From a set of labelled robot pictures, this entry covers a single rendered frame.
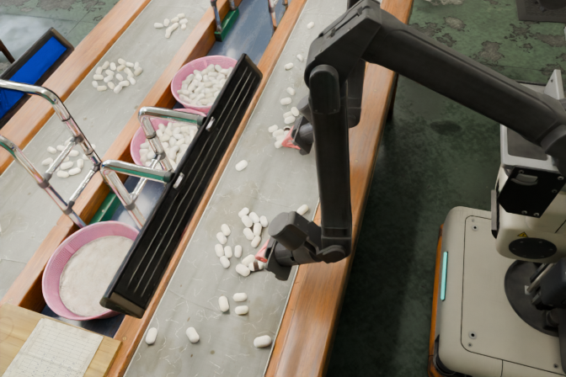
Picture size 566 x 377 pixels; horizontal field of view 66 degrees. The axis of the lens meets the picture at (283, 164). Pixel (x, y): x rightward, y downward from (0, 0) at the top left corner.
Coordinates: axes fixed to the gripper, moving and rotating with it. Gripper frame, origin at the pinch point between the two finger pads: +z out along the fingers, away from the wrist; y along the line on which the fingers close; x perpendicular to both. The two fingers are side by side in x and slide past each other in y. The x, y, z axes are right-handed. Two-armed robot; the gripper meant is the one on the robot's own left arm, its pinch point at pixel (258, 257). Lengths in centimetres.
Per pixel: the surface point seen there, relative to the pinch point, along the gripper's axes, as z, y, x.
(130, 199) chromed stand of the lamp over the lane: 9.7, 1.4, -30.7
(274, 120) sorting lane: 15, -50, -3
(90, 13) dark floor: 216, -188, -80
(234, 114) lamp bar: -9.7, -20.2, -25.8
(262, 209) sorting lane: 9.3, -16.8, 1.5
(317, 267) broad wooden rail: -7.0, -3.6, 12.4
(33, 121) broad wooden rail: 72, -28, -57
